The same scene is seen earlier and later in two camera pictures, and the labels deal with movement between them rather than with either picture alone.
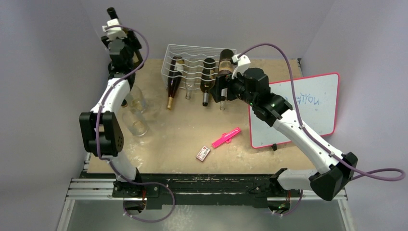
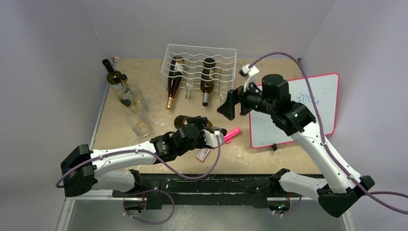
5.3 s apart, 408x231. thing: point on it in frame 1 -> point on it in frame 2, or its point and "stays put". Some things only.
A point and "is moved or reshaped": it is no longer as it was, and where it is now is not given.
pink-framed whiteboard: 316,98 stays put
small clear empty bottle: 189,84 stays put
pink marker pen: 226,137 stays put
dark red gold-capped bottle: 176,72 stays put
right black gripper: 218,90 -> 239,100
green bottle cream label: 118,47 is moved or reshaped
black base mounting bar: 260,189 stays put
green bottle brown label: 225,67 -> 179,121
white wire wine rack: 195,68 stays put
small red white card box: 203,153 stays put
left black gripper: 133,42 -> 201,124
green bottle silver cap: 208,78 stays put
